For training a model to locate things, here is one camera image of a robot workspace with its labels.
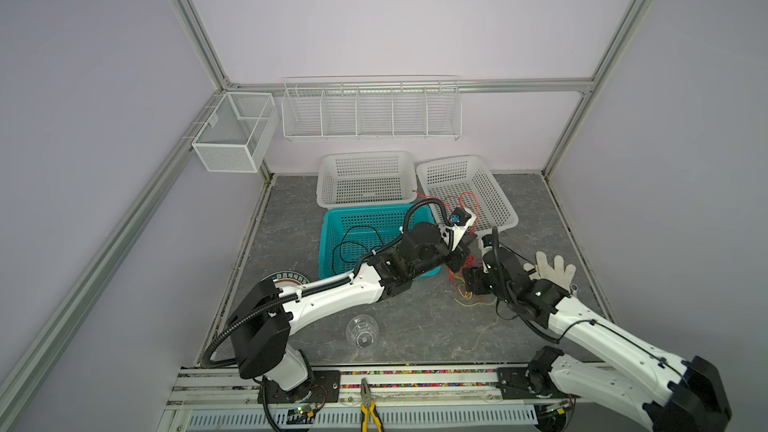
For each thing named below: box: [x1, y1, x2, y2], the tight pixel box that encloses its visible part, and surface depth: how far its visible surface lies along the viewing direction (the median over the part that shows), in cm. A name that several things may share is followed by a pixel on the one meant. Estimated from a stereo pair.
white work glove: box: [523, 251, 576, 291], surface depth 95 cm
